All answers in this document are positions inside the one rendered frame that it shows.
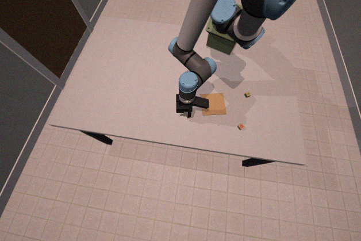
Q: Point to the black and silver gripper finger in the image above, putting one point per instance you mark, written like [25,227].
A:
[187,114]

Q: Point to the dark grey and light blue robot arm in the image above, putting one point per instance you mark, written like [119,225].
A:
[240,24]

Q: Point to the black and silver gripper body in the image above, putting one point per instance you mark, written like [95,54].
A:
[182,107]

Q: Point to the tan flat mat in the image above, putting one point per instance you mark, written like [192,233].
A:
[216,104]

